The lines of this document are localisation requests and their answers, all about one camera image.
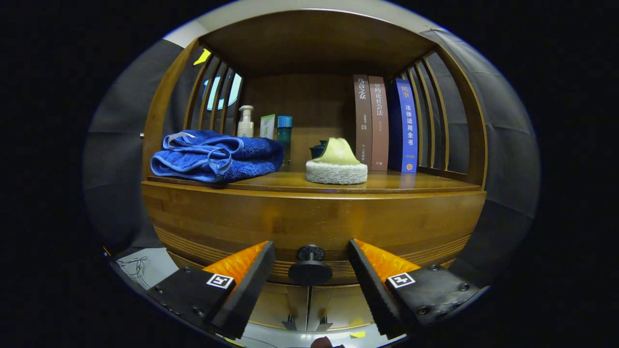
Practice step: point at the wooden countertop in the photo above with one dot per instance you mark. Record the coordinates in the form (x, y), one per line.
(396, 181)

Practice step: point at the small yellow tape piece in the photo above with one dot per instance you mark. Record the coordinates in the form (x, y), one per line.
(358, 334)

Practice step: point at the folded blue towel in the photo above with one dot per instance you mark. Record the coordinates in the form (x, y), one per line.
(213, 159)

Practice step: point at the green brush with white pad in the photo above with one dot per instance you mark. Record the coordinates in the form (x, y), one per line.
(336, 171)

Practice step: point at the blue lidded teacup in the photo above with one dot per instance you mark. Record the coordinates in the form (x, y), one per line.
(316, 150)

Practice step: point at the white pump bottle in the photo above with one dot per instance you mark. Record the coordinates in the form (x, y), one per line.
(245, 125)

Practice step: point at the blue book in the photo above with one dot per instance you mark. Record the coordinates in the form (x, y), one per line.
(408, 130)

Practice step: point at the reddish brown book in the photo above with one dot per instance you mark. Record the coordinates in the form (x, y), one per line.
(379, 130)

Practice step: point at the dark brown book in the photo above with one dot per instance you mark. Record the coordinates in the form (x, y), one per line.
(362, 125)

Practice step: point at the teal capped bottle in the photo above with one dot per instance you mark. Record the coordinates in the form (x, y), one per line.
(285, 130)

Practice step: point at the wooden cabinet door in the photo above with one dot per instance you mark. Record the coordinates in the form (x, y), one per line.
(343, 304)
(271, 304)

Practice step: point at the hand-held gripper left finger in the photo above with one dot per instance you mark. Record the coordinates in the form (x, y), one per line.
(251, 289)

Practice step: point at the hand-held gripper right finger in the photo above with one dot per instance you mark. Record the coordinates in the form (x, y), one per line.
(375, 289)

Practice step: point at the wooden cabinet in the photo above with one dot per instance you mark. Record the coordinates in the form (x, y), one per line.
(309, 43)

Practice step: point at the green white tube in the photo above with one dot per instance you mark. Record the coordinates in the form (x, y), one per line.
(267, 128)

